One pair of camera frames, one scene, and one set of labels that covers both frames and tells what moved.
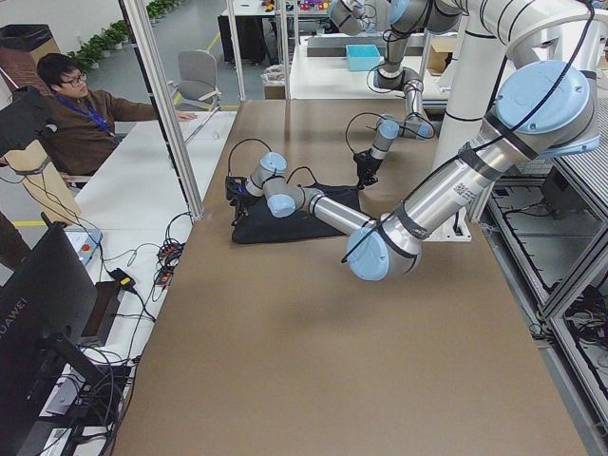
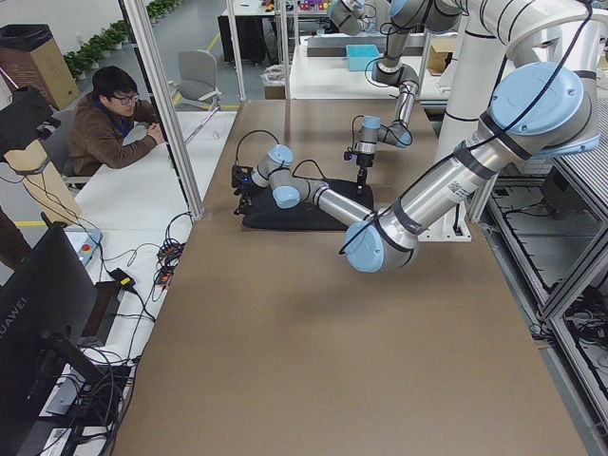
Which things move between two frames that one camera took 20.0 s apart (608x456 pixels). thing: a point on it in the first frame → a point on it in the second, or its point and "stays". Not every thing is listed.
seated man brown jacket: (85, 125) → (111, 123)
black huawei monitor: (47, 304) stays
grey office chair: (198, 78) stays
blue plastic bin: (363, 57) stays
